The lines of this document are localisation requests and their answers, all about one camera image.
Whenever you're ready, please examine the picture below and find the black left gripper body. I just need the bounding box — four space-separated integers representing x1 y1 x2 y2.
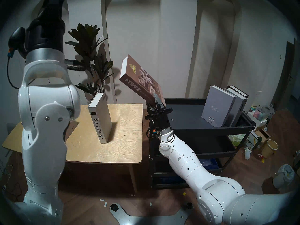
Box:
23 0 67 54

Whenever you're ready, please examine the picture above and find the clear plastic storage box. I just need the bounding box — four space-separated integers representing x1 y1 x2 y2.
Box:
257 105 275 120

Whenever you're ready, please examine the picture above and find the black Century book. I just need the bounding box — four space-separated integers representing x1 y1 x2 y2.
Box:
227 86 249 97

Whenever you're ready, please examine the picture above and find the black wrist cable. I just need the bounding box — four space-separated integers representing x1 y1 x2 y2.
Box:
7 26 26 89
146 127 175 145

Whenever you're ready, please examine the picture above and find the brown cardboard box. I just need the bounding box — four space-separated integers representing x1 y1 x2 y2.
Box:
254 128 270 145

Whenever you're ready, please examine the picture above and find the black floor cable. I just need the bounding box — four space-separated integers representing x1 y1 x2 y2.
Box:
0 165 26 203

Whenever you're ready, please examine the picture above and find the grey metal robot base plate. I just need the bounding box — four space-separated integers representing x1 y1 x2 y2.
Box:
110 203 194 225

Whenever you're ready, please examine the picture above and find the blue plastic bin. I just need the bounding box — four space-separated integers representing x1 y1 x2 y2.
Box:
201 158 219 171

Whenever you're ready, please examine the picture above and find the green and white carton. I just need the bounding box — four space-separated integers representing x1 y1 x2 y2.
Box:
246 131 262 150

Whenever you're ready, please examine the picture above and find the white bin with bag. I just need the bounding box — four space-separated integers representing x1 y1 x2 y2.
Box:
273 164 295 189

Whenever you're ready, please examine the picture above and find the tall green potted plant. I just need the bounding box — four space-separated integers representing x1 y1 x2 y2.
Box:
64 23 115 104

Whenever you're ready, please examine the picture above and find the white Arietta book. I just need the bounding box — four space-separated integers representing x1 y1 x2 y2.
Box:
88 92 113 144

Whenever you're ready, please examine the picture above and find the black metal shelf cart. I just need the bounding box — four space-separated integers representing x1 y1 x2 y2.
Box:
149 98 256 189

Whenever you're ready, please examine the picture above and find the white square box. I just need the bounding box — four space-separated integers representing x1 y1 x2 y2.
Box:
247 111 267 129

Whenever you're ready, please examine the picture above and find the grey ianra book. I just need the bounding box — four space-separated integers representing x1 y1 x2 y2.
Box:
224 88 248 127

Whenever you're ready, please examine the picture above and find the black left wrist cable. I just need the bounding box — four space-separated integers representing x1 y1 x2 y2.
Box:
7 26 26 89

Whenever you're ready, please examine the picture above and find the brown Homes book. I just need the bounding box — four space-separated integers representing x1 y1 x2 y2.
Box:
119 55 164 105

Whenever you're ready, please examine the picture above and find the light wooden table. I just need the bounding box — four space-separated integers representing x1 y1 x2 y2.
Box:
2 103 143 193

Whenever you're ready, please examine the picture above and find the yellow round bucket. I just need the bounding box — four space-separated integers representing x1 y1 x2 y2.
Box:
261 139 278 158

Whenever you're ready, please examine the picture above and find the grey Discontent book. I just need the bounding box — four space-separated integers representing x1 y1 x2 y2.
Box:
202 86 236 128

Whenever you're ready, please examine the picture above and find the dark door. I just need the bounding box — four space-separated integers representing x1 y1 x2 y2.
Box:
272 37 300 111

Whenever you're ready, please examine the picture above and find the light green plastic bag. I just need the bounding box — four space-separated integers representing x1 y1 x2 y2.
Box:
229 134 246 147

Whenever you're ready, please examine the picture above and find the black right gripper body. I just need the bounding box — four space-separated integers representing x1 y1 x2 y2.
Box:
144 107 174 134

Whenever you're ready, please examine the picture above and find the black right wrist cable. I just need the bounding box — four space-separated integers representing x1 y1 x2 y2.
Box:
146 127 175 145

